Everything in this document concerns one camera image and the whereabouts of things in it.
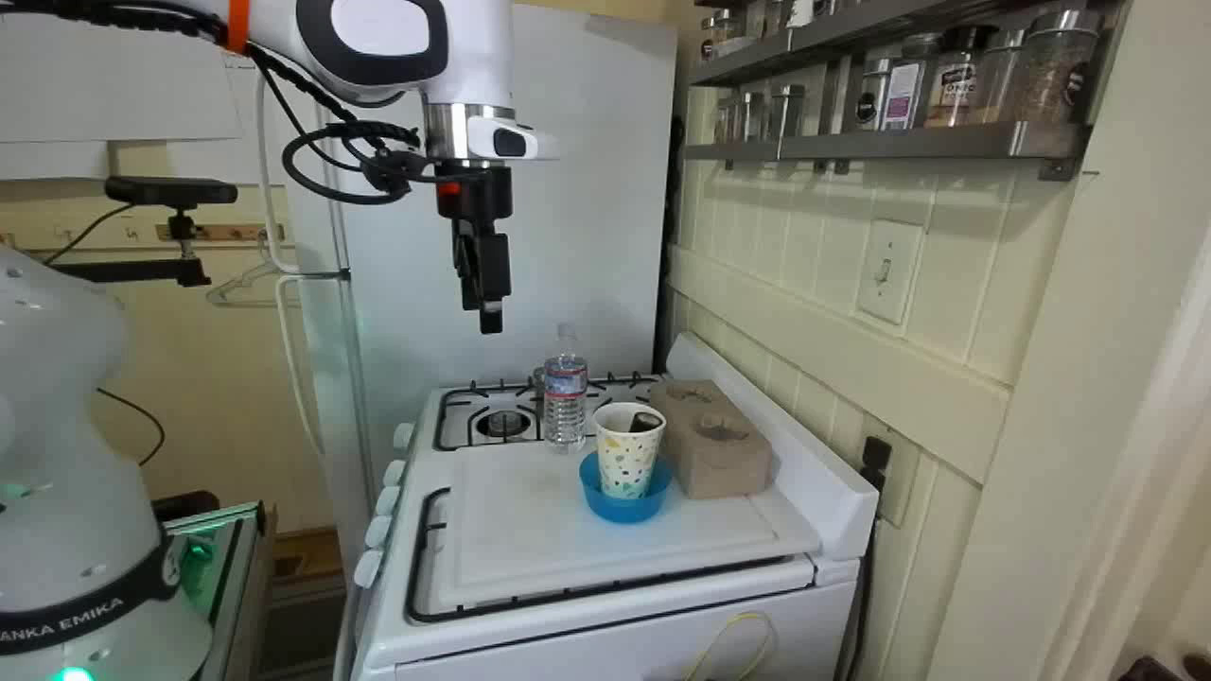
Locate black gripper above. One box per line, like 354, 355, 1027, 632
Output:
436, 164, 519, 336

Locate dotted paper cup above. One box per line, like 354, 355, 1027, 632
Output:
590, 396, 670, 504

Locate clear plastic water bottle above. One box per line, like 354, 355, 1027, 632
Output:
537, 323, 596, 454

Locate white refrigerator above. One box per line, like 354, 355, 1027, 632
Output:
268, 0, 680, 534

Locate white cutting board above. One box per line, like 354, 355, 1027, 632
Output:
446, 434, 824, 612

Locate blue plastic bowl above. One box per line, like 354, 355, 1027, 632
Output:
577, 449, 674, 525

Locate white gas stove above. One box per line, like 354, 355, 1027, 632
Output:
334, 331, 881, 681

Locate robot stand cart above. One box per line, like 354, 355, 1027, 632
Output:
153, 493, 277, 681

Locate metal spice rack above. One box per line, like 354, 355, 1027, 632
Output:
679, 0, 1132, 186

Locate glass spice jar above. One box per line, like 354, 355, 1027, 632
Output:
925, 23, 1005, 132
1016, 9, 1106, 130
844, 52, 890, 138

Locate white labelled spice jar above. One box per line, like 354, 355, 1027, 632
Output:
881, 52, 935, 138

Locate black camera on stand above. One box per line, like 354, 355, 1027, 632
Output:
51, 176, 243, 290

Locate black wall cable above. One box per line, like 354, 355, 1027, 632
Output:
94, 386, 172, 473

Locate cream light switch plate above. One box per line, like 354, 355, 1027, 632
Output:
855, 219, 926, 331

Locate wall outlet with black plug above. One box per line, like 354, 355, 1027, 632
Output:
837, 430, 926, 681

